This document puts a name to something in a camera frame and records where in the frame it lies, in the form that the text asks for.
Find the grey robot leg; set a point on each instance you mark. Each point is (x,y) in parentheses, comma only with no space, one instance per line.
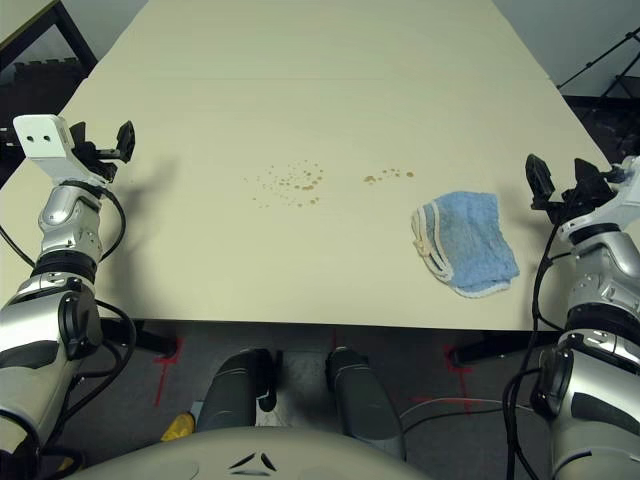
(360,395)
(235,390)

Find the blue terry rag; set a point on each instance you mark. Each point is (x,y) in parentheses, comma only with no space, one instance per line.
(470,240)

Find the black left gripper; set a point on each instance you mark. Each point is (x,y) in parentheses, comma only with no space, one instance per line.
(102,157)

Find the small yellow floor object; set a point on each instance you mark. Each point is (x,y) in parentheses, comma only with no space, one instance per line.
(65,465)

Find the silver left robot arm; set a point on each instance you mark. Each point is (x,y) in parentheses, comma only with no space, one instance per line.
(62,220)

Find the grey floor box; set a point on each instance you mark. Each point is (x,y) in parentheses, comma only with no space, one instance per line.
(196,410)

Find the black foam floor mat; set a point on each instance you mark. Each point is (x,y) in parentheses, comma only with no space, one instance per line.
(45,80)
(615,130)

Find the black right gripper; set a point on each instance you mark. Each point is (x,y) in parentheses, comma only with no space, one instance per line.
(575,205)

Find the black tripod stand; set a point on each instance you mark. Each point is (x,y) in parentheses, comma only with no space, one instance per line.
(621,80)

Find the grey right robot leg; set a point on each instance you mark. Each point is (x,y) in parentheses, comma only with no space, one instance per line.
(360,395)

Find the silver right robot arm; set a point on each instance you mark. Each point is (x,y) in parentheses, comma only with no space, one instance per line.
(602,257)

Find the black table foot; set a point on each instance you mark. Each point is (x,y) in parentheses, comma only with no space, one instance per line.
(490,350)
(150,342)

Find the large yellow floor object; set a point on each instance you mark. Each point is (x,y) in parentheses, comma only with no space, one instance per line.
(180,427)

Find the beige robot torso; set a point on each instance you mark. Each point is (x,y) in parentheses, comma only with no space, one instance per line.
(250,450)

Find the beige side table black frame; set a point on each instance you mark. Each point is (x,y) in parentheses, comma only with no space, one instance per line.
(15,22)

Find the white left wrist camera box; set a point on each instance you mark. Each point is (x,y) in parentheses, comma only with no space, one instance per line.
(40,142)

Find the large brown droplet patch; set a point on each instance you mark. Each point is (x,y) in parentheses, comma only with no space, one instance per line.
(306,188)

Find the grey left robot leg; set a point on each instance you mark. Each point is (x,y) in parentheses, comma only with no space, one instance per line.
(235,390)

